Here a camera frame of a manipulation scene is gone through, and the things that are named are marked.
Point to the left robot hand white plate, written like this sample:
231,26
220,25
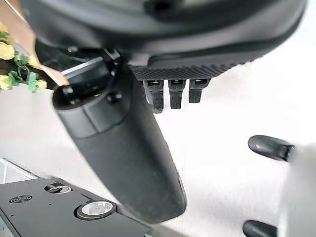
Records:
298,187

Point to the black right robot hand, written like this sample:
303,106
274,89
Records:
128,153

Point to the black robot body plate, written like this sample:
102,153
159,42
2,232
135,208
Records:
37,217

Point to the clear plastic panel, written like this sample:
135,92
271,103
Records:
12,170

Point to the yellow artificial flowers green leaves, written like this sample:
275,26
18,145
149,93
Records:
6,50

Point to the brown wooden board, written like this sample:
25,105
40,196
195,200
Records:
17,19

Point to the black cabinet with silver rail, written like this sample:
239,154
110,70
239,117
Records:
51,55

